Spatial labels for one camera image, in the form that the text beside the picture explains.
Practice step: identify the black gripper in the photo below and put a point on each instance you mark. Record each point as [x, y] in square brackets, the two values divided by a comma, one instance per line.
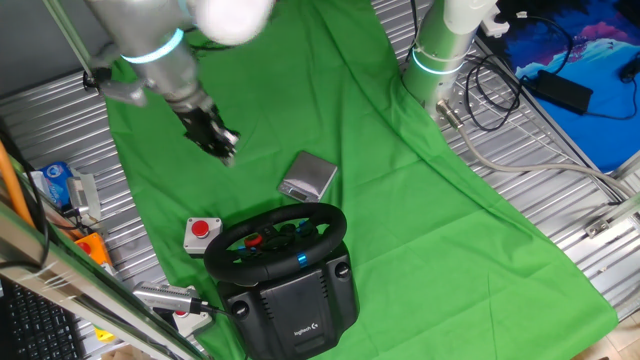
[200, 125]

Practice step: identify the black steering wheel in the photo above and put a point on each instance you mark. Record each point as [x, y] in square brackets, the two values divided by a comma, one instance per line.
[270, 272]

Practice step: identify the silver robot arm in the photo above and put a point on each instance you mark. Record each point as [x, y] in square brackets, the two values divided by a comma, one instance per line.
[150, 50]

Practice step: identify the black steering wheel base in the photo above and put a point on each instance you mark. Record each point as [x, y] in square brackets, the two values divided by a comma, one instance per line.
[290, 310]

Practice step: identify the grey box red mushroom button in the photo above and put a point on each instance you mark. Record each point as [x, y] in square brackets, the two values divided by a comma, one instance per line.
[212, 225]

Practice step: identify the silver digital scale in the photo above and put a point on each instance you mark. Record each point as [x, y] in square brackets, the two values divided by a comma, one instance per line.
[310, 175]

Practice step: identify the orange box red button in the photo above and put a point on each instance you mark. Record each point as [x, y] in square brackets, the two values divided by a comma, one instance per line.
[97, 250]

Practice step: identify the blue white tissue pack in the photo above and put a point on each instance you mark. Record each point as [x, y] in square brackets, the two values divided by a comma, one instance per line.
[57, 180]

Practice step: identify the grey box small red button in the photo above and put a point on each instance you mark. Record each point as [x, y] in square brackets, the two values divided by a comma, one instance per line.
[197, 323]

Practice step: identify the thin metal stand rod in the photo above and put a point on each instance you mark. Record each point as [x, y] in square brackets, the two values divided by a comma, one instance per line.
[65, 30]

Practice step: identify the orange pipe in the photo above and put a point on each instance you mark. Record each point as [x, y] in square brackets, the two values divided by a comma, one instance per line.
[12, 185]

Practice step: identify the green cloth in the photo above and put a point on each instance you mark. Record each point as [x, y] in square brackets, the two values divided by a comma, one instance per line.
[425, 225]

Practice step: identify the black keyboard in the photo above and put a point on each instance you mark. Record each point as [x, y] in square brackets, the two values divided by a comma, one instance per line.
[35, 330]

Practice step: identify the black power adapter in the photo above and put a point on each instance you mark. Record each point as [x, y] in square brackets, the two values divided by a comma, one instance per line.
[565, 92]

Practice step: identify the blue printed desk mat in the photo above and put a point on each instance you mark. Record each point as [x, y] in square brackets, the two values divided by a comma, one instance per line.
[600, 140]

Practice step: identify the aluminium profile bar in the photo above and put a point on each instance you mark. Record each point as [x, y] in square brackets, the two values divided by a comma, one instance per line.
[615, 217]

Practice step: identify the wrist camera with silver bracket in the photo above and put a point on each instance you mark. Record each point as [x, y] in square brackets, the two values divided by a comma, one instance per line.
[122, 92]

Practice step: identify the silver ribbed camera module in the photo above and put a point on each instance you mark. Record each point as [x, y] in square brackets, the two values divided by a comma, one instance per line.
[85, 192]

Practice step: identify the silver depth camera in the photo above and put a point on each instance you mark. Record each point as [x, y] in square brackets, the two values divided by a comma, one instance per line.
[165, 297]

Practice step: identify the aluminium frame beam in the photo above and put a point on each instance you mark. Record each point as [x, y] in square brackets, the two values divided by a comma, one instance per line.
[50, 270]

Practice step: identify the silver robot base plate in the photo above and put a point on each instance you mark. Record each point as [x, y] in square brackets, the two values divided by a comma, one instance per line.
[462, 95]

